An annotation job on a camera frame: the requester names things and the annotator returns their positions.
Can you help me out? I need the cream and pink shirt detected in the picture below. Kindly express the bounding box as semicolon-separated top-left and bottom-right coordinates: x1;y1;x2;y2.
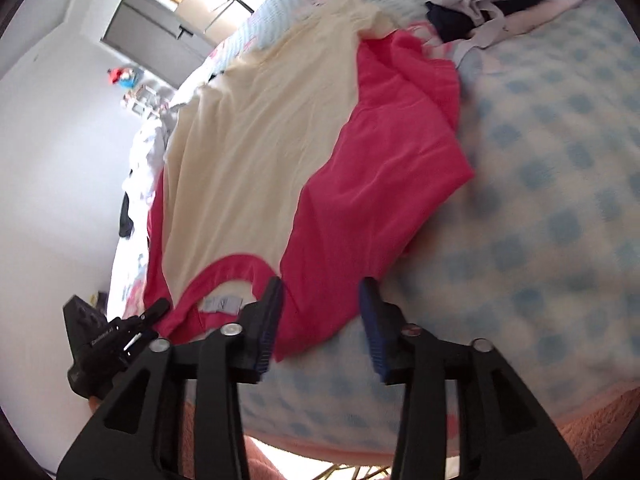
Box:
144;0;473;360

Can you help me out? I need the red plush toy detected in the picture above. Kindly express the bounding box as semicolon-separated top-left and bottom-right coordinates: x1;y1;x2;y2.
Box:
107;66;143;89

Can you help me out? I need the grey wardrobe cabinet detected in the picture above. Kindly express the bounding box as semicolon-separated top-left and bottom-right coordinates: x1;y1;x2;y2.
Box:
101;0;215;89

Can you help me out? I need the black garment in pile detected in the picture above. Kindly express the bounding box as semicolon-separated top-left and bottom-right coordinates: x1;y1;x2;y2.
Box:
425;0;544;42

